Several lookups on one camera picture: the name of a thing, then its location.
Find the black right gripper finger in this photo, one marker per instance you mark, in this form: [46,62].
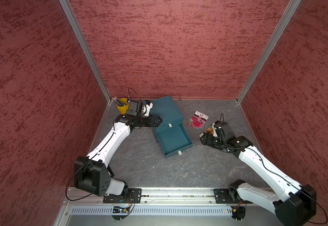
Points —
[204,141]
[204,135]

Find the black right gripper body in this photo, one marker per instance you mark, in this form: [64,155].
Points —
[216,142]

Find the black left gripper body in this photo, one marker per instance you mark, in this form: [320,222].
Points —
[145,121]

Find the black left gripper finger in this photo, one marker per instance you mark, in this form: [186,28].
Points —
[156,123]
[156,118]

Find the pink hollyhock seed bag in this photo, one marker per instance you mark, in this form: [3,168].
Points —
[197,120]

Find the teal pull-out drawer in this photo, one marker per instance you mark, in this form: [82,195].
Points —
[173,141]

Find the orange marigold seed bag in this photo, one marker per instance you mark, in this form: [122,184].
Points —
[210,130]

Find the teal drawer cabinet box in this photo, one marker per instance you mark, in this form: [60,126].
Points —
[168,111]

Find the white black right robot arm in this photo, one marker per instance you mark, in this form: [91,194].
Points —
[292,203]

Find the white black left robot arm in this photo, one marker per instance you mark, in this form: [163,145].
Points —
[92,172]

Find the yellow pen cup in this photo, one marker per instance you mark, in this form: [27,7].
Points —
[123,110]

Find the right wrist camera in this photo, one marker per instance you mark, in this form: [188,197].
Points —
[223,130]

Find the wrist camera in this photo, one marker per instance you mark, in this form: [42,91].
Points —
[147,106]
[223,130]

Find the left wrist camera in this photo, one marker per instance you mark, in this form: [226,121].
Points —
[147,106]

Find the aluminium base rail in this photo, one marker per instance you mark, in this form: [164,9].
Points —
[172,196]

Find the left aluminium corner post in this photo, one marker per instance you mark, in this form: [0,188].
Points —
[68,10]

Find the aluminium corner post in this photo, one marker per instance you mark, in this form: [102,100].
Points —
[68,10]
[277,33]

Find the right aluminium corner post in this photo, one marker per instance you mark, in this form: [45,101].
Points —
[277,33]

